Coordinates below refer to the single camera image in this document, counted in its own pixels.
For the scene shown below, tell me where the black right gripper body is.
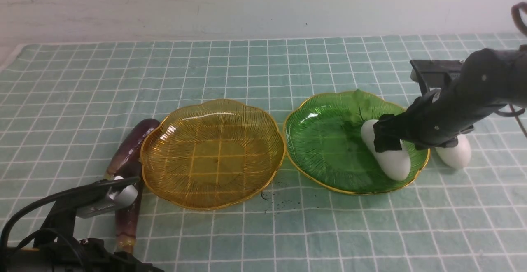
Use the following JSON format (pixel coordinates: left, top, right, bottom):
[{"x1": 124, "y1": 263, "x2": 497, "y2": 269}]
[{"x1": 403, "y1": 87, "x2": 507, "y2": 149}]

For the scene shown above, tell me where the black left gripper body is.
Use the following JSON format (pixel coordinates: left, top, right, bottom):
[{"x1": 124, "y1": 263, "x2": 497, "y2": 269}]
[{"x1": 33, "y1": 206, "x2": 162, "y2": 272}]

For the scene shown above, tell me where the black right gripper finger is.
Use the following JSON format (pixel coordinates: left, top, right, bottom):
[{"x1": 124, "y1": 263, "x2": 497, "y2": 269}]
[{"x1": 373, "y1": 114, "x2": 406, "y2": 153}]

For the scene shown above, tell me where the white radish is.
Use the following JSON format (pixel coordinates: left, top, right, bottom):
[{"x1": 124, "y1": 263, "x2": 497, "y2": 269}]
[
  {"x1": 435, "y1": 135, "x2": 472, "y2": 170},
  {"x1": 344, "y1": 89, "x2": 411, "y2": 181}
]

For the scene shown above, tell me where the purple eggplant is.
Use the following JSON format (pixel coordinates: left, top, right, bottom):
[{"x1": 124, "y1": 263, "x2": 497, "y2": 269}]
[
  {"x1": 115, "y1": 180, "x2": 144, "y2": 254},
  {"x1": 104, "y1": 118, "x2": 160, "y2": 179}
]

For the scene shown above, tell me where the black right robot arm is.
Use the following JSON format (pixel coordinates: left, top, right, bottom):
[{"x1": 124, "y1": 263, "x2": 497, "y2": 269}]
[{"x1": 373, "y1": 48, "x2": 527, "y2": 153}]

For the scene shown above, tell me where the green plastic flower plate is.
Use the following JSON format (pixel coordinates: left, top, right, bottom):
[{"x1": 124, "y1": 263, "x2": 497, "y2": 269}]
[{"x1": 283, "y1": 90, "x2": 431, "y2": 195}]

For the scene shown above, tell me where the green checkered tablecloth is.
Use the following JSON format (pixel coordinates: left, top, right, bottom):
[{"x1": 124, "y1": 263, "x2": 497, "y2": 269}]
[{"x1": 0, "y1": 33, "x2": 527, "y2": 272}]

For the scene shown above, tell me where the amber plastic flower plate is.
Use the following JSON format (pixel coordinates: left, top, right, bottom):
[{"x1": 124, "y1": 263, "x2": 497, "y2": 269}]
[{"x1": 140, "y1": 99, "x2": 286, "y2": 210}]

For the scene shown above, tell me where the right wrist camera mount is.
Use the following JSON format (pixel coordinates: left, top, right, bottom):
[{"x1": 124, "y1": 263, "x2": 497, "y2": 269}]
[{"x1": 410, "y1": 60, "x2": 463, "y2": 95}]

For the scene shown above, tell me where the black camera cable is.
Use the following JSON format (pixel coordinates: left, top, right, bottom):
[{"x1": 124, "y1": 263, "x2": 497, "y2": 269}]
[{"x1": 0, "y1": 177, "x2": 140, "y2": 256}]

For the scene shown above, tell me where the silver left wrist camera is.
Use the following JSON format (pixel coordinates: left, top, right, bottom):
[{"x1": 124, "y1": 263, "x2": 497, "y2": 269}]
[{"x1": 77, "y1": 176, "x2": 140, "y2": 219}]

